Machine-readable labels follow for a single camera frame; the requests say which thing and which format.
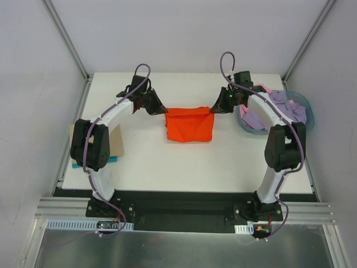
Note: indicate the folded beige t-shirt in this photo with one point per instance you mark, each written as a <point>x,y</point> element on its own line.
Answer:
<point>115,141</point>

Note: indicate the slotted cable duct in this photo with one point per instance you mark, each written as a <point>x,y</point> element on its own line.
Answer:
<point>247,229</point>
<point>88,225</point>

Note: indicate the orange t-shirt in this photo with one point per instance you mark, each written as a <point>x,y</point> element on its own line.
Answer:
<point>189,124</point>

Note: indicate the lavender t-shirt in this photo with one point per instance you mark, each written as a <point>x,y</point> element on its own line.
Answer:
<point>255,125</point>

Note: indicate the right aluminium frame post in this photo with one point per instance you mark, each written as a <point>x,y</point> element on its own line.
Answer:
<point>307,41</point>

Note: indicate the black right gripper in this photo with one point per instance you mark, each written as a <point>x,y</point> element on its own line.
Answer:
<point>225,99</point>

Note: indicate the aluminium frame post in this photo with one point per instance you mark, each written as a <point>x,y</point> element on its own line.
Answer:
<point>51,10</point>
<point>307,41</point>

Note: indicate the pink t-shirt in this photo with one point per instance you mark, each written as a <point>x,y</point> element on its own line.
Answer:
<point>278,98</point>

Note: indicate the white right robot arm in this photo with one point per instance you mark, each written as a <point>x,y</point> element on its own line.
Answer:
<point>284,152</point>

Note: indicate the right slotted cable duct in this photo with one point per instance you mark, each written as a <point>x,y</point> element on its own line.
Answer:
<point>247,229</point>

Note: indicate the left aluminium frame post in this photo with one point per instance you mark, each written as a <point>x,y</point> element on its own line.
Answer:
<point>51,10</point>

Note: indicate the folded teal t-shirt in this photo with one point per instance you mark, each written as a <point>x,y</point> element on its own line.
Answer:
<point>110,160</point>

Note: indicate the left slotted cable duct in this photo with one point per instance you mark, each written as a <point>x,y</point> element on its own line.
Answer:
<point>88,225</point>

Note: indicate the blue plastic basket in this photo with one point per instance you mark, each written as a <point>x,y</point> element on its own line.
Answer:
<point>297,97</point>

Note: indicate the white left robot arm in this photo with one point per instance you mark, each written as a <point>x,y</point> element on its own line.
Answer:
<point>90,144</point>

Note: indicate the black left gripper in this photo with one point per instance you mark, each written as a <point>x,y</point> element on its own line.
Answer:
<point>152,101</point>

